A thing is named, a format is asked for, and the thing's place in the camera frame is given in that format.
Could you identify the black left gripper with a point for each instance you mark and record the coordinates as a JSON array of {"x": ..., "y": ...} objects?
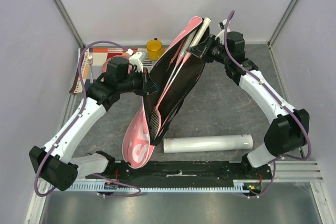
[{"x": 148, "y": 86}]

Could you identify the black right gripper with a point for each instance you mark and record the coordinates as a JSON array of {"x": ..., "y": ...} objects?
[{"x": 205, "y": 50}]

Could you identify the pink racket bag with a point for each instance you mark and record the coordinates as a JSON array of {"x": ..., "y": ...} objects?
[{"x": 138, "y": 145}]

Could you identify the white shuttlecock tube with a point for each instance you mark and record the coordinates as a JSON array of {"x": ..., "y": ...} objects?
[{"x": 208, "y": 143}]

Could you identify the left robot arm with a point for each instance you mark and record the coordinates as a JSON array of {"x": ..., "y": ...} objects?
[{"x": 54, "y": 161}]

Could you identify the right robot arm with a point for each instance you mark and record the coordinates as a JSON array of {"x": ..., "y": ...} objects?
[{"x": 288, "y": 128}]

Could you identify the yellow glass mug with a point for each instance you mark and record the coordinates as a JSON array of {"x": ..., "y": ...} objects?
[{"x": 154, "y": 49}]

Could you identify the pink dotted plate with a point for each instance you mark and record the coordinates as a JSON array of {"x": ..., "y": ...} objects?
[{"x": 105, "y": 64}]

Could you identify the colourful patchwork placemat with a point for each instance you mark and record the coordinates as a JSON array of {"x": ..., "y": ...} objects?
[{"x": 100, "y": 55}]

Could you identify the silver fork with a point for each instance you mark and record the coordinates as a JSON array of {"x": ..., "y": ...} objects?
[{"x": 90, "y": 63}]

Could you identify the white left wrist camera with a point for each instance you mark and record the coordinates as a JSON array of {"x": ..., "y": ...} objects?
[{"x": 136, "y": 60}]

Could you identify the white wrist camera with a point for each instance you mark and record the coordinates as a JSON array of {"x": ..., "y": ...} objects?
[
  {"x": 136, "y": 60},
  {"x": 222, "y": 27}
]

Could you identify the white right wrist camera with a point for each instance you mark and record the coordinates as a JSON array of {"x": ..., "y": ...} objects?
[{"x": 222, "y": 27}]

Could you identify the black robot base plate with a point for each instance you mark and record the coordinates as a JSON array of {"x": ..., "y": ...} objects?
[{"x": 185, "y": 173}]

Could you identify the white slotted cable duct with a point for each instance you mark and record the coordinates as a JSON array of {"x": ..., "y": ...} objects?
[{"x": 95, "y": 185}]

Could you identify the aluminium frame rail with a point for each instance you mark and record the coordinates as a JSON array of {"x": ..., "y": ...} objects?
[{"x": 69, "y": 23}]

